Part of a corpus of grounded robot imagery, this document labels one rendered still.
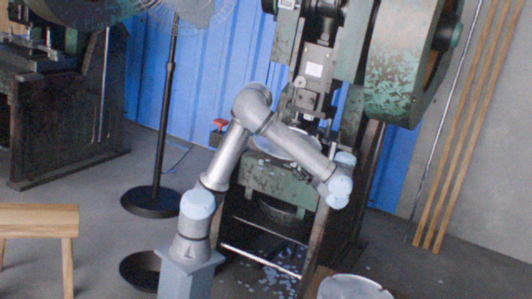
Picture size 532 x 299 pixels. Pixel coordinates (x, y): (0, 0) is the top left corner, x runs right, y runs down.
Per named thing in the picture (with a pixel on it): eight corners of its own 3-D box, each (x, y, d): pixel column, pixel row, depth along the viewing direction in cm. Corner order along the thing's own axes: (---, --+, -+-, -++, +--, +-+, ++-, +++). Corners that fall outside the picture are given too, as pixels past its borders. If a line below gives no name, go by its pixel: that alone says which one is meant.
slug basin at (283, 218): (307, 242, 249) (311, 223, 245) (241, 216, 260) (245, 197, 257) (331, 215, 278) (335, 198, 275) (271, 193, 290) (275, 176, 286)
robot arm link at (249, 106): (239, 88, 169) (362, 183, 173) (246, 80, 179) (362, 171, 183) (219, 116, 173) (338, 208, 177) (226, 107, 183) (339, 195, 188)
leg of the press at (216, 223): (209, 281, 260) (239, 101, 228) (189, 272, 264) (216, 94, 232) (285, 214, 340) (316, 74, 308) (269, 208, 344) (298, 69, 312)
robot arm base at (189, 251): (187, 269, 187) (191, 245, 184) (160, 249, 196) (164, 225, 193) (219, 257, 198) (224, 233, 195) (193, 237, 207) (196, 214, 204)
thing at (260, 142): (238, 135, 226) (238, 134, 225) (285, 121, 245) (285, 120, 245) (288, 168, 210) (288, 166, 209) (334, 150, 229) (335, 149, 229)
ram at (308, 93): (317, 114, 235) (332, 46, 225) (286, 105, 240) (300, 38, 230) (331, 107, 250) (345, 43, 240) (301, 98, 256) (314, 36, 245)
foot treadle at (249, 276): (250, 295, 237) (252, 285, 235) (230, 286, 241) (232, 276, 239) (301, 242, 288) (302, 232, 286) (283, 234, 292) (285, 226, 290)
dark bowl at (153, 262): (158, 311, 233) (160, 297, 231) (103, 283, 244) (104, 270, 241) (195, 279, 259) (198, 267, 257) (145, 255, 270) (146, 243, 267)
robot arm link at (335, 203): (354, 190, 191) (346, 211, 194) (337, 175, 200) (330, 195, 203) (336, 190, 187) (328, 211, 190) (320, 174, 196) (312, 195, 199)
